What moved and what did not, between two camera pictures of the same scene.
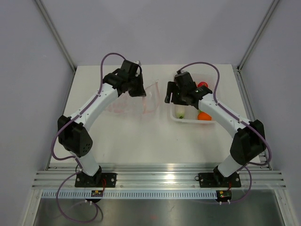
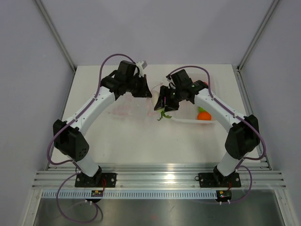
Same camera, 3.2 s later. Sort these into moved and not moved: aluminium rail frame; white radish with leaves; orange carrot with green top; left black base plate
Moved: white radish with leaves
Not moved: orange carrot with green top; aluminium rail frame; left black base plate
